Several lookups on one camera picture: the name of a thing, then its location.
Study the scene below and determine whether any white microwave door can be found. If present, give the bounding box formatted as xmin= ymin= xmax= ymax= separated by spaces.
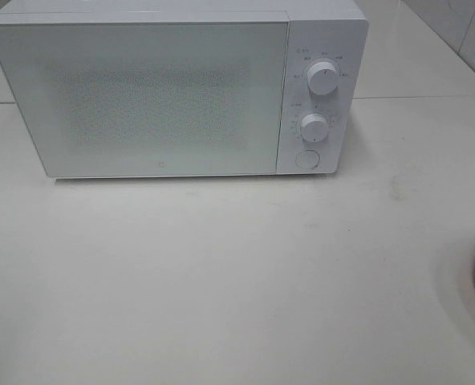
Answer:
xmin=0 ymin=22 xmax=287 ymax=178

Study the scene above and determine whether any upper white power knob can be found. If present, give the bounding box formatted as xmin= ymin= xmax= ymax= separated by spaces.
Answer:
xmin=306 ymin=58 xmax=339 ymax=96

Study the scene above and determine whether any lower white timer knob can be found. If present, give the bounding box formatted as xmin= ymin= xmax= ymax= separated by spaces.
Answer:
xmin=299 ymin=113 xmax=330 ymax=143

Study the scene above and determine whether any round door release button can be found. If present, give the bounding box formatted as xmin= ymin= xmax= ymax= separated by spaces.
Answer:
xmin=295 ymin=150 xmax=320 ymax=170

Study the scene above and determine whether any white microwave oven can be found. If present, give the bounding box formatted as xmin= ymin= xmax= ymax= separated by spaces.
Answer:
xmin=0 ymin=1 xmax=369 ymax=177

